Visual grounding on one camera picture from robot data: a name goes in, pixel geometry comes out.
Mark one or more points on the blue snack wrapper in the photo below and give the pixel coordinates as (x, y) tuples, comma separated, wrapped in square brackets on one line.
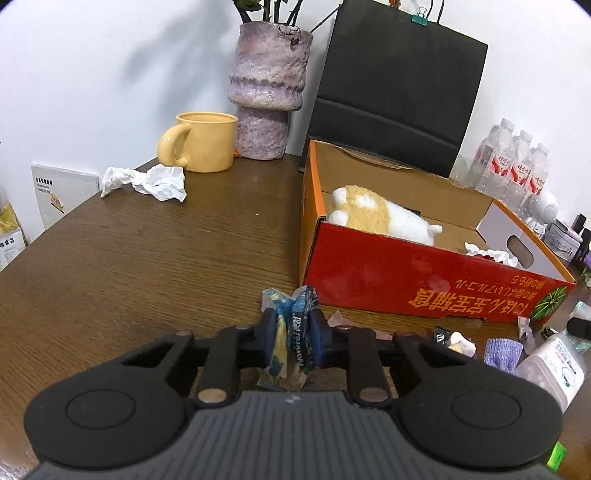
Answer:
[(292, 358)]

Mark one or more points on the small metal tin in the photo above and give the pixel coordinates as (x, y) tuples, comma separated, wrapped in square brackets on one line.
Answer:
[(562, 240)]

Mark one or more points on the dried pink flowers bouquet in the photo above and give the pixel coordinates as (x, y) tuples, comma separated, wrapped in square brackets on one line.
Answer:
[(270, 11)]

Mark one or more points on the green binder clip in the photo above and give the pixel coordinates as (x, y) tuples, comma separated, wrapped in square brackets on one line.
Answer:
[(421, 17)]

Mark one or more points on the crumpled white tissue paper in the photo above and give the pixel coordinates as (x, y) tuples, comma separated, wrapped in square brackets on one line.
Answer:
[(161, 182)]

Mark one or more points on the white robot figurine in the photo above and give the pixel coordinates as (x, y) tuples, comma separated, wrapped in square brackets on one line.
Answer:
[(542, 210)]

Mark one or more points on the crumpled tissue in box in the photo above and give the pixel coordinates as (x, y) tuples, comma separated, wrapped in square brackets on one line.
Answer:
[(498, 256)]

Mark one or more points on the water bottle left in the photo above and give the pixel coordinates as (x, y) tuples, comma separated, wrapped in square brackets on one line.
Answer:
[(495, 159)]

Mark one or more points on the water bottle middle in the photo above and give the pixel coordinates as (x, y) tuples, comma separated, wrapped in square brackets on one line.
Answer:
[(519, 172)]

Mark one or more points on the yellow ceramic mug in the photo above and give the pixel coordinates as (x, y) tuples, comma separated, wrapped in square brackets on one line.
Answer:
[(200, 142)]

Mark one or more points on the black paper shopping bag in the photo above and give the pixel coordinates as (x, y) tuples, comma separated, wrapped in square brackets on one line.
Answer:
[(397, 89)]

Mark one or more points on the water bottle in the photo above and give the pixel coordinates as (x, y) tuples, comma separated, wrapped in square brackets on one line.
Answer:
[(536, 180), (495, 159), (519, 172)]

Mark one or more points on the purple knitted cloth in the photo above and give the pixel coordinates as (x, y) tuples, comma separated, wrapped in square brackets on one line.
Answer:
[(503, 354)]

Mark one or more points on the yellow snack bag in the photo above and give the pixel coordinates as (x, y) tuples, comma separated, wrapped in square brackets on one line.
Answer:
[(12, 240)]

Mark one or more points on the water bottle right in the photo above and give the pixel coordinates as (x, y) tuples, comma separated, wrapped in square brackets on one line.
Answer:
[(536, 180)]

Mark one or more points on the white booklet against wall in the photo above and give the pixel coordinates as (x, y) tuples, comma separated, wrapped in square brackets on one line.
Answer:
[(59, 191)]

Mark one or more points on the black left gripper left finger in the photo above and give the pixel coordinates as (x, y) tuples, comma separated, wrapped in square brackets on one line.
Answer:
[(208, 366)]

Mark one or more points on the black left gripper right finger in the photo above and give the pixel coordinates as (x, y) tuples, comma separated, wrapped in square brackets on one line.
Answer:
[(372, 365)]

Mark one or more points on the white plastic bottle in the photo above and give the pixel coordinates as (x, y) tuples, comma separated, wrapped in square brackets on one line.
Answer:
[(558, 366)]

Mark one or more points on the orange red cardboard box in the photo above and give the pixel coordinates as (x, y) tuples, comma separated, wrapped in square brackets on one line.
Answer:
[(354, 269)]

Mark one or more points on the orange white plush cat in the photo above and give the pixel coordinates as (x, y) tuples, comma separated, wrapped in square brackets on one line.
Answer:
[(362, 209)]

